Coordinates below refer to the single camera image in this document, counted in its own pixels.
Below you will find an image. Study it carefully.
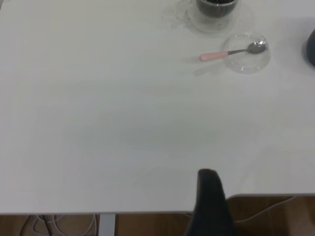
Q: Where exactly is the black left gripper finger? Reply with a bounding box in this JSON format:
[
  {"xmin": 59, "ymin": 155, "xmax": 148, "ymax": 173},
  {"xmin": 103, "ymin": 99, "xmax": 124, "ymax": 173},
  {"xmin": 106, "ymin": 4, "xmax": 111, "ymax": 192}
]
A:
[{"xmin": 185, "ymin": 169, "xmax": 238, "ymax": 236}]

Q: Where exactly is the metal spoon with pink handle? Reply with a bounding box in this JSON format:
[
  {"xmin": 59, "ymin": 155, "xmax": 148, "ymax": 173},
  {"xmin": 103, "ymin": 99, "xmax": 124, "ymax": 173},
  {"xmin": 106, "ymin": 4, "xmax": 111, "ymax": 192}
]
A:
[{"xmin": 199, "ymin": 40, "xmax": 269, "ymax": 62}]

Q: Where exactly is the dark blue-grey ceramic mug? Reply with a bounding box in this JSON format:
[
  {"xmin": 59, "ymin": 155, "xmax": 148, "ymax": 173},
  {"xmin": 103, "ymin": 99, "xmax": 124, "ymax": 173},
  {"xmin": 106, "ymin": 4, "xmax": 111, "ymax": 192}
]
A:
[{"xmin": 302, "ymin": 27, "xmax": 315, "ymax": 67}]

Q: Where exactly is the clear round glass lid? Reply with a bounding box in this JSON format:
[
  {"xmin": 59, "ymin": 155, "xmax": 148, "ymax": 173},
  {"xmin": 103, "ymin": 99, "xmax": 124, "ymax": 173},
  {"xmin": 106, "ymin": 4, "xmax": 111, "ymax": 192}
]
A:
[{"xmin": 222, "ymin": 33, "xmax": 272, "ymax": 74}]

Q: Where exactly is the white table leg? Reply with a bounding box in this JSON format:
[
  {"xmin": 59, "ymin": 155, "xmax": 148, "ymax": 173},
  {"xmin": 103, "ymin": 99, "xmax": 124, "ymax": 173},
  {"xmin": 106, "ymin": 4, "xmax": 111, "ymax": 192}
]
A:
[{"xmin": 99, "ymin": 213, "xmax": 116, "ymax": 236}]

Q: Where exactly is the light grey cable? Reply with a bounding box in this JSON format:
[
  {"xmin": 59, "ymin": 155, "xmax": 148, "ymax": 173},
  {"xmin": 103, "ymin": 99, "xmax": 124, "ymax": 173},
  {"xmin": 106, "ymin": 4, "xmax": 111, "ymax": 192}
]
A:
[{"xmin": 235, "ymin": 195, "xmax": 297, "ymax": 222}]

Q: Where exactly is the white cable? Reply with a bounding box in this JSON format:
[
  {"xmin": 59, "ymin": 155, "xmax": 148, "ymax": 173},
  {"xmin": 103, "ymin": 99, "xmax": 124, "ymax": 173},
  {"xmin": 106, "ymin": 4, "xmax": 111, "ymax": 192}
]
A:
[{"xmin": 53, "ymin": 214, "xmax": 99, "ymax": 236}]

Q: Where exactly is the black cable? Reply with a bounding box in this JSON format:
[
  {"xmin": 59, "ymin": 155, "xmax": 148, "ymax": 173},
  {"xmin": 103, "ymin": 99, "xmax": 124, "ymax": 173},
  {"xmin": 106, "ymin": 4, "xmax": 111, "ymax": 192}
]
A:
[{"xmin": 41, "ymin": 215, "xmax": 54, "ymax": 236}]

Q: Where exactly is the clear double-wall glass cup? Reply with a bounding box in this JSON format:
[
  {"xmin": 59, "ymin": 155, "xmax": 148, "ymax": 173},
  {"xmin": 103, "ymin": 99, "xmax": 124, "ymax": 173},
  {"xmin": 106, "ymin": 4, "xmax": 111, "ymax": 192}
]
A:
[{"xmin": 169, "ymin": 0, "xmax": 241, "ymax": 34}]

